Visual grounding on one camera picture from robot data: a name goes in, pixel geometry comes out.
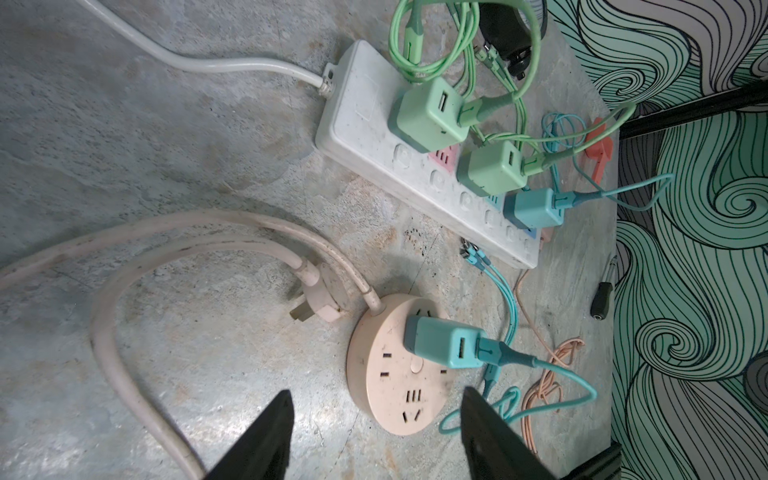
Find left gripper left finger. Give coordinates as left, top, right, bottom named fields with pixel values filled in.
left=204, top=389, right=294, bottom=480

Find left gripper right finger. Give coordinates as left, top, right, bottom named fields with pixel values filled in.
left=460, top=387, right=556, bottom=480

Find teal charger plug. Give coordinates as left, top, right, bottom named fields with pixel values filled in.
left=502, top=112, right=676, bottom=232
left=403, top=245, right=600, bottom=437

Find pink round socket with cable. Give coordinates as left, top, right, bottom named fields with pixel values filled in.
left=1, top=209, right=454, bottom=479

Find white power strip coloured sockets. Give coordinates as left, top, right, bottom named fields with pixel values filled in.
left=74, top=0, right=542, bottom=270

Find light green charger plug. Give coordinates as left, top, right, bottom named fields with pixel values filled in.
left=386, top=0, right=544, bottom=154

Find red plastic clamp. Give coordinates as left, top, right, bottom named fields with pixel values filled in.
left=585, top=117, right=614, bottom=185

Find black pressure gauge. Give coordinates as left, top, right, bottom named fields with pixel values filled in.
left=479, top=3, right=532, bottom=80

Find pink usb cable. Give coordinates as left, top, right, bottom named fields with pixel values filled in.
left=512, top=266, right=586, bottom=457

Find black handled screwdriver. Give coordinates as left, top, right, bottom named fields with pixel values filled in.
left=590, top=254, right=618, bottom=320

